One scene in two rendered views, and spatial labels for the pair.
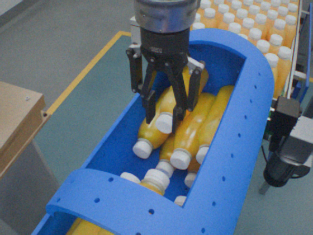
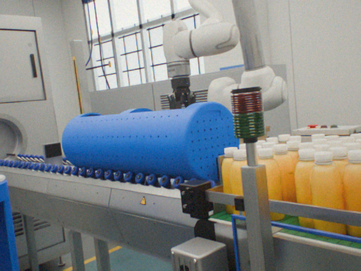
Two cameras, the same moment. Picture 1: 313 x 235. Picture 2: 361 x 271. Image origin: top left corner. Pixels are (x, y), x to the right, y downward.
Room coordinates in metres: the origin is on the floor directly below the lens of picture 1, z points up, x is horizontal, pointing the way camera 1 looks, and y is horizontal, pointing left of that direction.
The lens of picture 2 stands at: (0.93, -1.47, 1.25)
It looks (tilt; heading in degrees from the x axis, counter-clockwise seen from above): 5 degrees down; 112
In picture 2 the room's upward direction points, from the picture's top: 6 degrees counter-clockwise
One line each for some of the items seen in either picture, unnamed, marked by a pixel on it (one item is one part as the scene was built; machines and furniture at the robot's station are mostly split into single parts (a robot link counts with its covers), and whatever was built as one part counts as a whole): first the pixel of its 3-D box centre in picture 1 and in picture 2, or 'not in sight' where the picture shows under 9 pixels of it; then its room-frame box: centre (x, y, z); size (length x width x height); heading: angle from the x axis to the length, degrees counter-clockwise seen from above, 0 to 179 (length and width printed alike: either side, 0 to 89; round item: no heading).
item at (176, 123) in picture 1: (176, 117); not in sight; (0.36, -0.04, 1.14); 0.03 x 0.01 x 0.07; 154
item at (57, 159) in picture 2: not in sight; (53, 156); (-0.62, 0.41, 1.00); 0.10 x 0.04 x 0.15; 64
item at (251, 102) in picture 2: not in sight; (246, 102); (0.76, -0.67, 1.23); 0.06 x 0.06 x 0.04
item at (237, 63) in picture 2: not in sight; (236, 65); (0.18, 1.79, 1.48); 0.24 x 0.12 x 0.08; 166
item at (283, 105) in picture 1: (281, 117); (197, 198); (0.53, -0.37, 0.95); 0.10 x 0.07 x 0.10; 64
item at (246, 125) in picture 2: not in sight; (248, 124); (0.76, -0.67, 1.18); 0.06 x 0.06 x 0.05
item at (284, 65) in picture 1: (276, 76); (243, 186); (0.67, -0.39, 0.99); 0.07 x 0.07 x 0.18
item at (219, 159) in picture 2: not in sight; (228, 171); (0.57, -0.17, 0.99); 0.10 x 0.02 x 0.12; 64
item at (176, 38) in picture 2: not in sight; (179, 41); (0.38, -0.01, 1.47); 0.13 x 0.11 x 0.16; 179
